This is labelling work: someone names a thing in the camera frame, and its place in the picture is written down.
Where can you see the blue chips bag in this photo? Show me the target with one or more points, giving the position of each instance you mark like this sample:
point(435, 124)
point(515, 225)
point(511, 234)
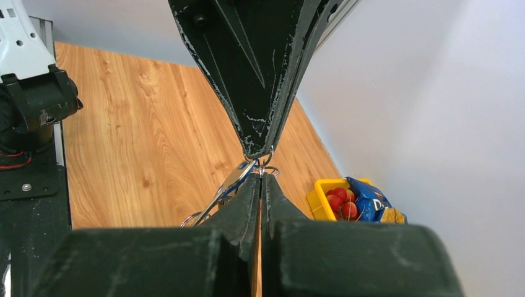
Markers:
point(373, 205)

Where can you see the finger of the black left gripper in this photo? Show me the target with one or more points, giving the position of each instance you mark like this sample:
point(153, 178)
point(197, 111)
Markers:
point(254, 55)
point(320, 45)

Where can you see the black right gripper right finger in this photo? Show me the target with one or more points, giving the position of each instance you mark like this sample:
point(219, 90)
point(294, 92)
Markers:
point(303, 257)

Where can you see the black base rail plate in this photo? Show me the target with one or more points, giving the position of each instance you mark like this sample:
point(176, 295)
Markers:
point(35, 213)

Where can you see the red cherry cluster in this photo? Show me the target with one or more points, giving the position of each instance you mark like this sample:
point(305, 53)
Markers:
point(342, 202)

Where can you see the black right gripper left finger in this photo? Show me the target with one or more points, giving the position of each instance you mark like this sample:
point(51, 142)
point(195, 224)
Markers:
point(215, 258)

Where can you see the yellow plastic bin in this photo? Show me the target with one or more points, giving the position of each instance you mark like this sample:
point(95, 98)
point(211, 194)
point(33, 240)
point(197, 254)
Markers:
point(318, 201)

